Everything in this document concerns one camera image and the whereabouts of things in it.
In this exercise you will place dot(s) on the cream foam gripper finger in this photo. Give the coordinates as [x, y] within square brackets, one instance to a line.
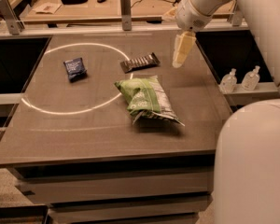
[179, 47]
[189, 41]

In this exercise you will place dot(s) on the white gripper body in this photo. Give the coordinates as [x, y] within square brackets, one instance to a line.
[188, 15]

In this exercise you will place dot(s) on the dark chocolate rxbar wrapper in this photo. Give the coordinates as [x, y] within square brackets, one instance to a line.
[139, 63]

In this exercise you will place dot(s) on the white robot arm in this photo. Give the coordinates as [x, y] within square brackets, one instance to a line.
[247, 165]

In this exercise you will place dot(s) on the green jalapeno chip bag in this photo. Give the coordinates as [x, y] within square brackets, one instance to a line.
[146, 99]

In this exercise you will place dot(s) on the clear plastic bottle left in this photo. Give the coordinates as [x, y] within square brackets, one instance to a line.
[228, 82]

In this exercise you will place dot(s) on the clear plastic bottle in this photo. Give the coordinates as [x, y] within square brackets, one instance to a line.
[228, 82]
[251, 79]

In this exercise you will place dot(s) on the clear plastic bottle right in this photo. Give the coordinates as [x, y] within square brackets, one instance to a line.
[251, 79]

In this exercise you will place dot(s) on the small dark remote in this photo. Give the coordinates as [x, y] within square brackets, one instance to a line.
[100, 1]

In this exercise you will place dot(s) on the small blue snack pouch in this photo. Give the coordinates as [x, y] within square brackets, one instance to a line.
[74, 68]

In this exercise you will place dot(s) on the black object on back table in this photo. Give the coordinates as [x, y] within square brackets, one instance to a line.
[73, 2]

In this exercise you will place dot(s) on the paper sheet on back table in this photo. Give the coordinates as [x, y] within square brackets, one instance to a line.
[47, 8]

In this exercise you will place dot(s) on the grey drawer cabinet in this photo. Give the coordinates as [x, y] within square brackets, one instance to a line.
[171, 190]

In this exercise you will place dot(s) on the metal bracket right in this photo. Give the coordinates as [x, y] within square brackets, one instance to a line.
[236, 17]

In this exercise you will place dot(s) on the metal bracket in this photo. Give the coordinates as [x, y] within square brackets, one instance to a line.
[13, 22]
[126, 15]
[236, 17]

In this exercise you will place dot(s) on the metal bracket middle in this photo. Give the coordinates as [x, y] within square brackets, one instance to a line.
[126, 15]

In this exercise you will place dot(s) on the metal bracket left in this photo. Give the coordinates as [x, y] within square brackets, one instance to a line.
[13, 22]

